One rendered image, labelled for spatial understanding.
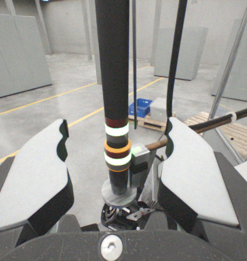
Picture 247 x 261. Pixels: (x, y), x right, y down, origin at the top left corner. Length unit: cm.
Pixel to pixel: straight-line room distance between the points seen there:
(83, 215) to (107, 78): 188
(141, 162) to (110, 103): 13
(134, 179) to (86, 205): 177
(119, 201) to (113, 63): 23
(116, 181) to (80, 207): 179
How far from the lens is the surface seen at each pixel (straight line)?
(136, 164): 26
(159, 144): 29
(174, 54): 23
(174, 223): 41
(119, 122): 19
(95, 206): 202
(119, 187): 28
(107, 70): 17
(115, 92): 18
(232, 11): 1227
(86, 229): 73
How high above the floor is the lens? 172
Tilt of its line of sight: 33 degrees down
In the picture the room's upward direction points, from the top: 1 degrees counter-clockwise
